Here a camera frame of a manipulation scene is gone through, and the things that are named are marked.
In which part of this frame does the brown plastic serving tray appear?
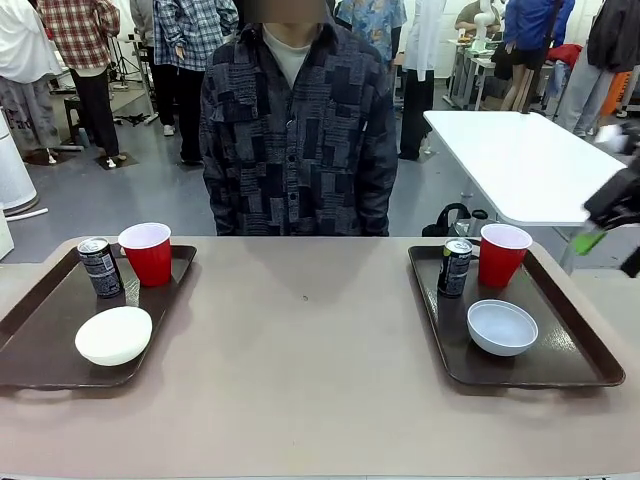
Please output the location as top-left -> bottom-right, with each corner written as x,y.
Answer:
407,238 -> 628,391
0,243 -> 198,391

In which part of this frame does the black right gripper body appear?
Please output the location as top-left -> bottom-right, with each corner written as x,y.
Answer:
583,153 -> 640,232

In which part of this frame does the red jacket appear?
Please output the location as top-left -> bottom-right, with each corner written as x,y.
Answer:
546,43 -> 585,69

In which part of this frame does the white pipe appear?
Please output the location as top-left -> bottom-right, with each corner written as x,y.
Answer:
3,206 -> 50,220

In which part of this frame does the person in red plaid shirt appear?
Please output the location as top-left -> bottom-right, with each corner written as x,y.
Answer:
36,0 -> 124,169

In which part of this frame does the person in black jacket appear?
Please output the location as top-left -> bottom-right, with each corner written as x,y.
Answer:
563,0 -> 640,139

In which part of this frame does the seated person in olive top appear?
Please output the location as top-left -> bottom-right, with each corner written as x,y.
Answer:
453,0 -> 484,32

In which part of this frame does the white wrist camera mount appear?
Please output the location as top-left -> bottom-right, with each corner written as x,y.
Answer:
595,123 -> 633,154

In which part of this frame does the person in blue plaid shirt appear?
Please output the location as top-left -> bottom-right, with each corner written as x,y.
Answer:
151,0 -> 241,166

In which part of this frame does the white plastic bowl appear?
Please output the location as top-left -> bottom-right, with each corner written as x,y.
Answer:
466,299 -> 540,358
74,306 -> 154,368

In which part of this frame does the white folding table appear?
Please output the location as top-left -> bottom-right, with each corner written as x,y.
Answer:
422,109 -> 631,275

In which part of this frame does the red plastic cup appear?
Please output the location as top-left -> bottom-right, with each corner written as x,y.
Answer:
478,222 -> 535,289
117,222 -> 174,289

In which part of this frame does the person in blue jacket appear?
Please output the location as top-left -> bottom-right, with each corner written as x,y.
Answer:
498,0 -> 577,114

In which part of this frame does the black tripod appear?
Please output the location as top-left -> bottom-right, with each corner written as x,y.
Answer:
111,37 -> 162,127

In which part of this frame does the person in white coat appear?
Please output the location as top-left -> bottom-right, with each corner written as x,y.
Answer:
397,0 -> 450,162

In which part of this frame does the orange sign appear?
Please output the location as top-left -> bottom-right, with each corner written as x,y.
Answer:
598,69 -> 634,117

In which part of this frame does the black Pepsi can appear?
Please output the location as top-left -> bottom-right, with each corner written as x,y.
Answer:
76,236 -> 126,300
436,237 -> 475,300

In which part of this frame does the person in patchwork shirt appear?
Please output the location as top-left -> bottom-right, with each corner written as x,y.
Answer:
198,0 -> 400,238

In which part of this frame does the person in floral shirt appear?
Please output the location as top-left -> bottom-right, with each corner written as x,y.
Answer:
333,0 -> 408,66

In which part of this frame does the black stool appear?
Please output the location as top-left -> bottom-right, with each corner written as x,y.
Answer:
61,95 -> 87,152

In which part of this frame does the black bag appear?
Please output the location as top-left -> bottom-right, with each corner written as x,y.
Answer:
421,202 -> 489,238

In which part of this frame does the person in white shirt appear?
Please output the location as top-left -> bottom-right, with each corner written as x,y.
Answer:
0,0 -> 63,166

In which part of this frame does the grey background desk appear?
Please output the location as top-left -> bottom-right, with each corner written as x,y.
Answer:
446,37 -> 557,112

